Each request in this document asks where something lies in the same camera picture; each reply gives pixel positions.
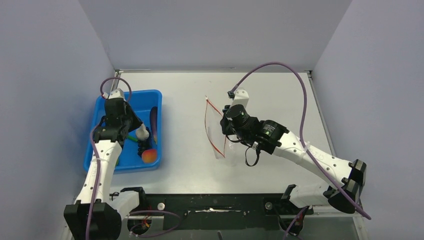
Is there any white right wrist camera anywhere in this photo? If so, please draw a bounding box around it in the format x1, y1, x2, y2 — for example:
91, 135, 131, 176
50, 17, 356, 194
227, 87, 250, 108

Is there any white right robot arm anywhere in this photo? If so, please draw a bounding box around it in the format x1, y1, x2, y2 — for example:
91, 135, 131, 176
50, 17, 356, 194
220, 104, 367, 214

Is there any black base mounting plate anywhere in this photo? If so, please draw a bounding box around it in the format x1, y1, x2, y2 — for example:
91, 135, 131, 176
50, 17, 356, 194
127, 193, 314, 236

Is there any clear zip top bag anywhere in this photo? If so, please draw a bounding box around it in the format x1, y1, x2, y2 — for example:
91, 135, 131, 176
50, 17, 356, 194
204, 95, 245, 167

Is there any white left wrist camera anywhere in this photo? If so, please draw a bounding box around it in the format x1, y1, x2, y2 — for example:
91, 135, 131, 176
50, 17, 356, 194
101, 88, 125, 100

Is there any black toy grape bunch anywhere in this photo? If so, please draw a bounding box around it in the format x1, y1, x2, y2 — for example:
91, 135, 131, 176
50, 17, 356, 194
137, 139, 152, 157

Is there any green toy chili pepper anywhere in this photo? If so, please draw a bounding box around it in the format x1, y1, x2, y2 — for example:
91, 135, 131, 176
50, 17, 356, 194
127, 135, 138, 143

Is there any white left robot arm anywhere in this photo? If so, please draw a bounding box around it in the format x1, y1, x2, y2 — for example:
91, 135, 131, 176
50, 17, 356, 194
63, 97, 143, 240

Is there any purple toy eggplant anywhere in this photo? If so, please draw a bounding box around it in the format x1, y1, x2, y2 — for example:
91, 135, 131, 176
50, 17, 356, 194
149, 106, 158, 144

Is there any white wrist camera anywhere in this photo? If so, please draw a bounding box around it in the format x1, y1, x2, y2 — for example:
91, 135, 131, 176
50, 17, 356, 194
227, 87, 250, 108
101, 88, 125, 100

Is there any red yellow toy peach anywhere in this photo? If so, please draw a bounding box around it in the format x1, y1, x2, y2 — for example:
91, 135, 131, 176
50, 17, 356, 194
141, 148, 158, 164

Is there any white toy garlic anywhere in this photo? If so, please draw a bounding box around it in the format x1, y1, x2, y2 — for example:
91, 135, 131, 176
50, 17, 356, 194
135, 123, 150, 141

